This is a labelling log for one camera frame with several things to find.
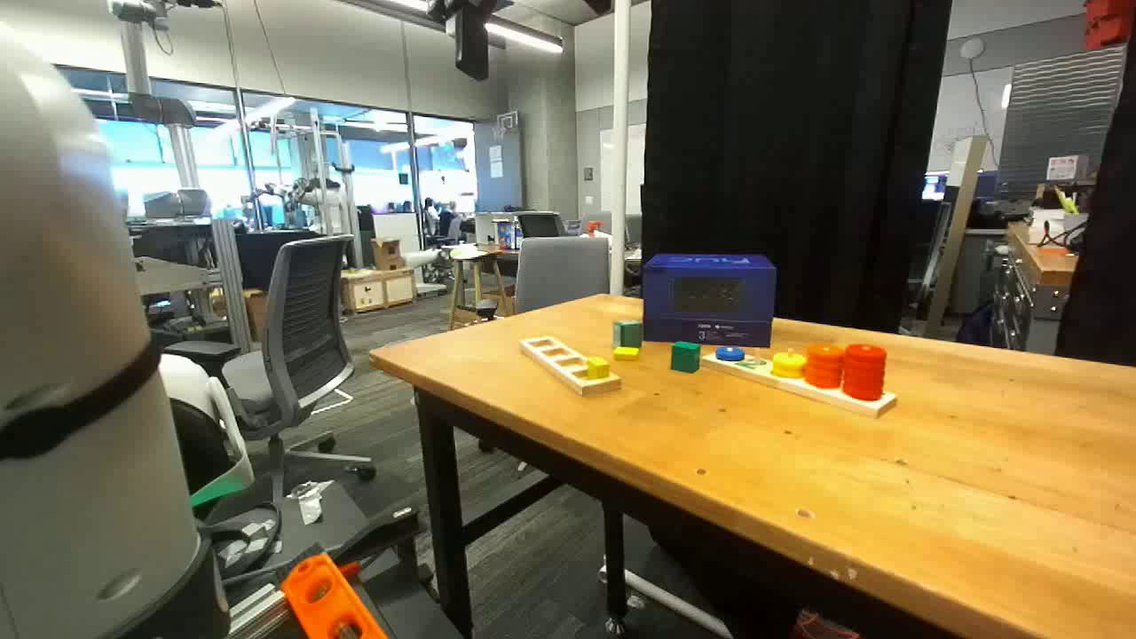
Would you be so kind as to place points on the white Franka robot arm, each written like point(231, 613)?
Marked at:
point(82, 391)

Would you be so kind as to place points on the wooden shape sorter board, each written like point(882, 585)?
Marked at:
point(556, 358)

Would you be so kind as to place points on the grey upholstered chair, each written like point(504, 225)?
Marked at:
point(557, 271)

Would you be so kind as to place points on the small yellow block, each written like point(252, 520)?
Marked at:
point(599, 368)

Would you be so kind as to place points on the green wooden cube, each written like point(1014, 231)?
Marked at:
point(631, 330)
point(688, 358)

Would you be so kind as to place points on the flat yellow square block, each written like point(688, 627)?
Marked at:
point(625, 353)

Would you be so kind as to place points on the blue rectangular box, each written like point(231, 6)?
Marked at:
point(708, 298)

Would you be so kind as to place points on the white vertical pole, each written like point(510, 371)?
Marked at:
point(620, 154)

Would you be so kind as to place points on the low wooden cabinet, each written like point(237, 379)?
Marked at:
point(376, 288)

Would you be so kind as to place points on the grey mesh office chair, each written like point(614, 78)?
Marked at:
point(303, 324)

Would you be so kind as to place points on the long white wooden peg board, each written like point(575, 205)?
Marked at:
point(832, 394)

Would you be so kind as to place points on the wide black curtain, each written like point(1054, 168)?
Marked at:
point(793, 129)

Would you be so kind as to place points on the orange plastic holed part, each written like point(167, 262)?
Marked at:
point(325, 604)

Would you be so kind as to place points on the leaning wooden plank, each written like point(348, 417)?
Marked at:
point(951, 237)

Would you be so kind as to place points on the wooden workbench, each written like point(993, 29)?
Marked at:
point(1043, 265)

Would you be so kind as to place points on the narrow black curtain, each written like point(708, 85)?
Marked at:
point(1104, 237)

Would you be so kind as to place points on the red hanging item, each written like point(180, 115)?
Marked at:
point(1110, 24)

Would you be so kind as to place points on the black metal table frame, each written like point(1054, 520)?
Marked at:
point(439, 510)

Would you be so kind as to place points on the black ceiling camera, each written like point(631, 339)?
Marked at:
point(471, 42)

